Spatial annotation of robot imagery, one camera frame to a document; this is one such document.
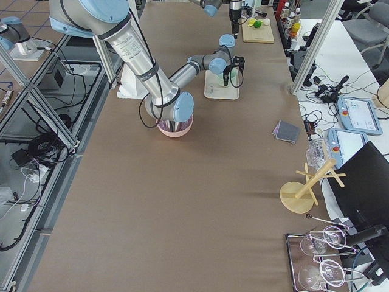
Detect front lemon slice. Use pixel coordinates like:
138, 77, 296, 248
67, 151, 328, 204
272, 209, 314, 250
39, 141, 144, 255
248, 18, 256, 27

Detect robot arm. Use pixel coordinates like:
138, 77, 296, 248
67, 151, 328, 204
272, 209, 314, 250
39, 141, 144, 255
190, 0, 243, 39
49, 0, 242, 123

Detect green bowl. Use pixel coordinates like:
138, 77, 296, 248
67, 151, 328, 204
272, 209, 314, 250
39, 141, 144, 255
217, 68, 239, 88

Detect pink bowl with ice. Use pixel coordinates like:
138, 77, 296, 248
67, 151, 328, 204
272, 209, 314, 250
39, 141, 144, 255
157, 116, 193, 138

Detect lower wine glass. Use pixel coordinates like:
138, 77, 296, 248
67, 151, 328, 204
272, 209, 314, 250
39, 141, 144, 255
298, 259, 345, 291

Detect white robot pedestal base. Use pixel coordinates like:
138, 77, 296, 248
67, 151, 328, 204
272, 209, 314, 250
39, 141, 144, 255
117, 63, 148, 99

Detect upper teach pendant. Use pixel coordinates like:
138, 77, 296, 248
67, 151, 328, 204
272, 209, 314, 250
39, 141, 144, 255
337, 97, 383, 136

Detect upper wine glass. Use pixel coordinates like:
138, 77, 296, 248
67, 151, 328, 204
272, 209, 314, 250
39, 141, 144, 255
300, 225, 346, 256

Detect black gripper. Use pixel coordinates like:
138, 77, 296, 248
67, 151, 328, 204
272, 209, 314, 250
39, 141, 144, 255
229, 0, 242, 34
223, 56, 245, 86

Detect wooden mug tree stand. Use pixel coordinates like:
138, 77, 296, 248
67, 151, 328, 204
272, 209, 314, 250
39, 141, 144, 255
280, 157, 346, 214

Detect lower teach pendant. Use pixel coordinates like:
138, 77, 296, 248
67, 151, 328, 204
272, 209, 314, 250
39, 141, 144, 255
328, 128, 368, 169

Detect cream rabbit tray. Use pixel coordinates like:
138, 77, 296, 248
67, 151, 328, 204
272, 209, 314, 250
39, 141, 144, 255
204, 70, 239, 100

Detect clear glass mug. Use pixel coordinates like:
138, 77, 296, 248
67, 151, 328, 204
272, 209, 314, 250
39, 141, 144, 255
306, 138, 332, 169

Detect aluminium frame post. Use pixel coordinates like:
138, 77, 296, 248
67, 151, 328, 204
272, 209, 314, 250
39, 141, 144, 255
290, 0, 344, 96

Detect wine glass rack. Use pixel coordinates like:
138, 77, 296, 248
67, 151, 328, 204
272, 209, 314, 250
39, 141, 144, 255
286, 214, 365, 291

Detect grey cleaning cloth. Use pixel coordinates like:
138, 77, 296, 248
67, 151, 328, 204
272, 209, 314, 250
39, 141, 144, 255
272, 120, 301, 144

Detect teach pendant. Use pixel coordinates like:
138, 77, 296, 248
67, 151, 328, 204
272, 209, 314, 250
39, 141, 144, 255
328, 128, 368, 169
337, 97, 383, 136

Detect wooden cutting board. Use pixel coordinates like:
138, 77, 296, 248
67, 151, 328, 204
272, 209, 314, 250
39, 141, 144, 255
242, 21, 274, 43

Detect green lime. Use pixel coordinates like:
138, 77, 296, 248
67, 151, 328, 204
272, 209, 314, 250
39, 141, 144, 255
253, 20, 263, 29

